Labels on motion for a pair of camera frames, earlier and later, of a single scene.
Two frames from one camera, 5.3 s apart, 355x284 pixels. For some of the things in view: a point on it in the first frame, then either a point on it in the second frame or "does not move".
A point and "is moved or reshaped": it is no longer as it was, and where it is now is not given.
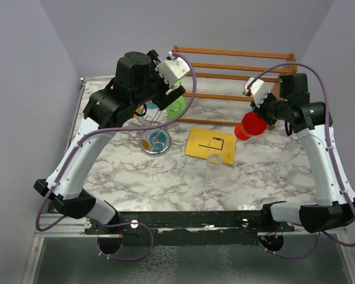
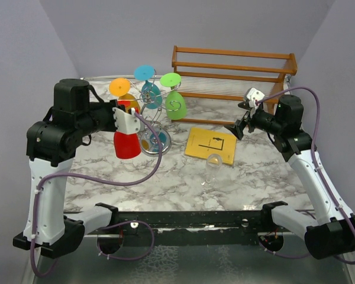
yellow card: x=202 y=142 does not move
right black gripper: x=257 y=109 -> x=238 y=128
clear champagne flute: x=214 y=161 does not move
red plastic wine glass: x=252 y=125 is moved or reshaped
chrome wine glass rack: x=153 y=142 does not move
